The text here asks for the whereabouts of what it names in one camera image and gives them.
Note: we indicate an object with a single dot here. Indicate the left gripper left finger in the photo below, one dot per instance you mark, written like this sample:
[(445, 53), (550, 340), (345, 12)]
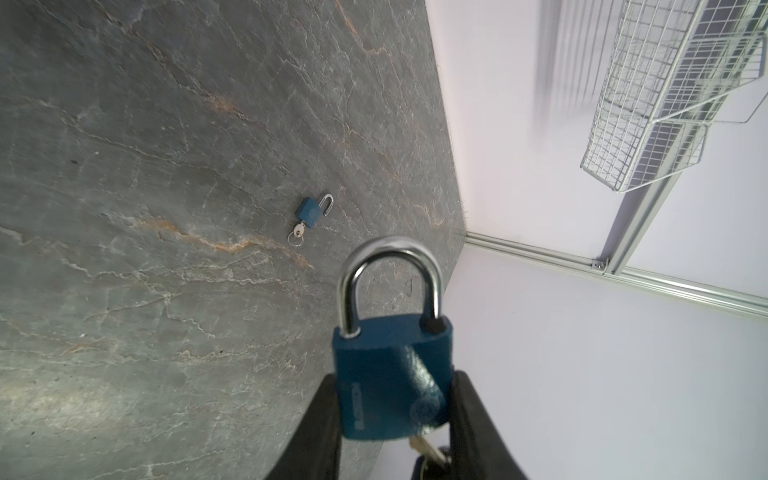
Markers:
[(314, 450)]

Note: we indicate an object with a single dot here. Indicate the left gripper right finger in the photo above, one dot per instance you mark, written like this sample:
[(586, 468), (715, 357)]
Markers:
[(476, 447)]

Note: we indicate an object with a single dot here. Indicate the blue padlock smaller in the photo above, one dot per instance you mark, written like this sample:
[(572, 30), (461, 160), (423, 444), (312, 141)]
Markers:
[(393, 373)]

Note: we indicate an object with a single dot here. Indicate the blue padlock larger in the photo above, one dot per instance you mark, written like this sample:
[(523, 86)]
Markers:
[(310, 210)]

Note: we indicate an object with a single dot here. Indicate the silver key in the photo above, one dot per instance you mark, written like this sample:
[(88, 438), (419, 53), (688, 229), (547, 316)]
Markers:
[(433, 463), (295, 237)]

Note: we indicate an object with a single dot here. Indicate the white wire divided basket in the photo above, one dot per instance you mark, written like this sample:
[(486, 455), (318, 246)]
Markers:
[(673, 65)]

